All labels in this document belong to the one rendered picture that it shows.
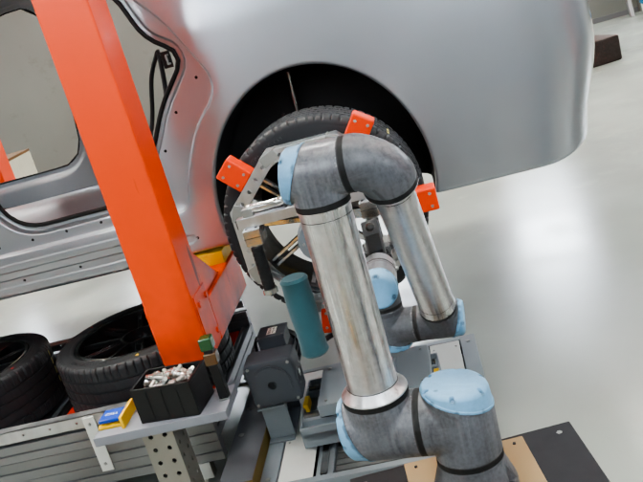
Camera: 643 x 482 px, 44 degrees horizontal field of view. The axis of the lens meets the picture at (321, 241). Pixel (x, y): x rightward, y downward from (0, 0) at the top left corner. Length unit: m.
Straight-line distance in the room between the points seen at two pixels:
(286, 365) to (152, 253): 0.62
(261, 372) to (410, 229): 1.23
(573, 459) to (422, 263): 0.65
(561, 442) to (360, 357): 0.68
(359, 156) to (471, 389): 0.56
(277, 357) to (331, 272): 1.18
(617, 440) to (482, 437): 0.98
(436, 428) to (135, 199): 1.20
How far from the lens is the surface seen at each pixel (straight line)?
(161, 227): 2.48
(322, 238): 1.60
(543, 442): 2.18
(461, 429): 1.75
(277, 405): 2.85
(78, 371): 3.04
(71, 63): 2.47
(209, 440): 2.86
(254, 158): 2.52
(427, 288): 1.82
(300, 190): 1.57
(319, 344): 2.48
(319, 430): 2.78
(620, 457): 2.62
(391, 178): 1.55
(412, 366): 2.85
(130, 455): 2.96
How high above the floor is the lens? 1.49
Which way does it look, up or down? 16 degrees down
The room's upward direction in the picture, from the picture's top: 16 degrees counter-clockwise
